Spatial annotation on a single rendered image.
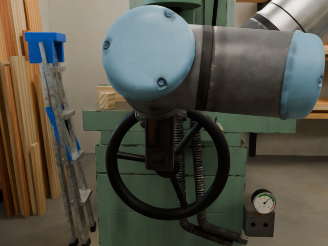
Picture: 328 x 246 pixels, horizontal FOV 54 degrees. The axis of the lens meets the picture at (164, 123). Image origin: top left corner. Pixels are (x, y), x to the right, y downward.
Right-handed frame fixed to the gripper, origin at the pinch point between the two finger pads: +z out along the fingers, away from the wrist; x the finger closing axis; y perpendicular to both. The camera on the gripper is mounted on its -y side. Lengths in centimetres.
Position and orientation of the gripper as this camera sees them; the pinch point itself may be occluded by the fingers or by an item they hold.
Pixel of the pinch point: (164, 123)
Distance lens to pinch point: 65.6
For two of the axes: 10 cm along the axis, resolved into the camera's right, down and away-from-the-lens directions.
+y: 0.2, -9.9, 1.4
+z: 0.5, 1.4, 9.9
